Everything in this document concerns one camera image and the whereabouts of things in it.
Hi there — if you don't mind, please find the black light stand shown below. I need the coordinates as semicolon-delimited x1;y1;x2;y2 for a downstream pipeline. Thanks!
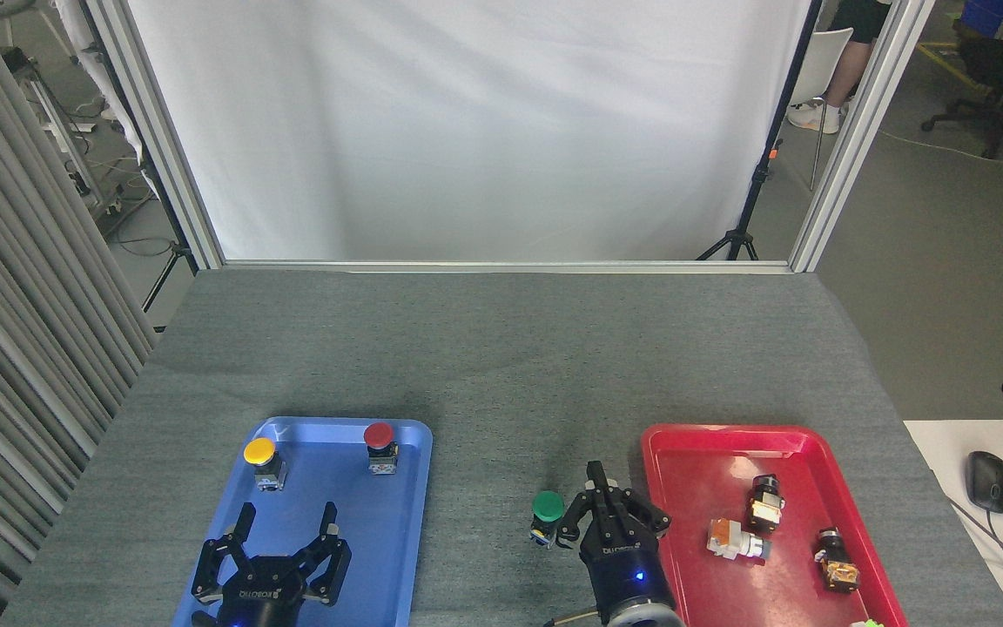
141;157;199;314

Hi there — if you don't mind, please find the blue plastic tray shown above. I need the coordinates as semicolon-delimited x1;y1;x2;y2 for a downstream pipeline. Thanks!
171;416;434;627

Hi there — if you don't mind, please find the person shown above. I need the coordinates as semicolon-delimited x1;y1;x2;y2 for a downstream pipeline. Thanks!
787;0;894;135

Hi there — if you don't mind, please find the red push button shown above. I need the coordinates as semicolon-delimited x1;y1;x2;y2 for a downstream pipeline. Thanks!
363;422;400;476

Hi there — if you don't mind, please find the silver frame crossbar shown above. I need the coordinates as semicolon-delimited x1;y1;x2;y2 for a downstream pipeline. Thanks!
221;260;795;276

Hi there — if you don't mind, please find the orange white switch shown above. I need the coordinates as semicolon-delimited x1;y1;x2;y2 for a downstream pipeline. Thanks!
707;518;772;564

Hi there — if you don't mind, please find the green push button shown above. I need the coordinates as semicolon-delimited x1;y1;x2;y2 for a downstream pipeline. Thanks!
529;490;567;549

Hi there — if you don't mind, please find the yellow push button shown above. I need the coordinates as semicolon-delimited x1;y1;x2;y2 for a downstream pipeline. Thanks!
243;437;287;494

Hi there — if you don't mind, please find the grey mouse cable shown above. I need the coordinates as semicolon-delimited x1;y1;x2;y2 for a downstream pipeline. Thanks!
946;496;1003;603

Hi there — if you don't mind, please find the white backdrop cloth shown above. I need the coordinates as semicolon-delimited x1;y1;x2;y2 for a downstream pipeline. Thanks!
127;0;816;263

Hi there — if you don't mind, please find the white chair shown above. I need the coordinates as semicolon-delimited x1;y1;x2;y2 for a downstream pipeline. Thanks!
787;28;855;192

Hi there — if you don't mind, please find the blue bin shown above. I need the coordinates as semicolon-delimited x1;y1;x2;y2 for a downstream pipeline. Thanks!
959;0;1003;40

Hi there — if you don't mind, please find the grey pleated curtain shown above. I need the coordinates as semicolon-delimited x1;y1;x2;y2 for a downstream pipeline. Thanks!
0;0;159;627

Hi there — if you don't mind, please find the white floor cable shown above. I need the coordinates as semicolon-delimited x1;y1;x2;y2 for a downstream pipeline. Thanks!
879;128;1003;172

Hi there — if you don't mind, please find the metal equipment rack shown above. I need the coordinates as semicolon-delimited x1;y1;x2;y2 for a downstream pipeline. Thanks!
0;44;124;220

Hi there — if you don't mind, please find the black selector switch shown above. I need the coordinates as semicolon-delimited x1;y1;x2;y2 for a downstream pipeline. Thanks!
747;475;786;534

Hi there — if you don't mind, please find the black tripod stand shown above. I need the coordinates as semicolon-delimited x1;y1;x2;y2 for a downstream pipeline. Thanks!
696;0;825;262

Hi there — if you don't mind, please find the black computer mouse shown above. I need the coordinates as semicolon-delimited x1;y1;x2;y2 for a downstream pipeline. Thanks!
965;450;1003;514

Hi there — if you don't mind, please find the black office chair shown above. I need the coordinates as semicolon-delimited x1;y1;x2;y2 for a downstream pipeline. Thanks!
919;22;1003;161

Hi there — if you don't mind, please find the silver frame post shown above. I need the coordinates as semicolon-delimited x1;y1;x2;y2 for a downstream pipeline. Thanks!
789;0;938;274
84;0;226;272

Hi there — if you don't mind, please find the black orange switch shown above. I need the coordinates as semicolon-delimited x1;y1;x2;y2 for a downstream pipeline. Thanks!
813;526;861;595

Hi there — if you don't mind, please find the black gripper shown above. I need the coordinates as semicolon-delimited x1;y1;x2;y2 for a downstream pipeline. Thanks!
556;462;677;616
191;502;353;627

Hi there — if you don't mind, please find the white desk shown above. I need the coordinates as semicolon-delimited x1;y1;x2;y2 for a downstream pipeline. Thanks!
902;420;1003;627

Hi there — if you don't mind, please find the red plastic tray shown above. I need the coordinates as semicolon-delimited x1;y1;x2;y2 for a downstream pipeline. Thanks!
641;423;890;627

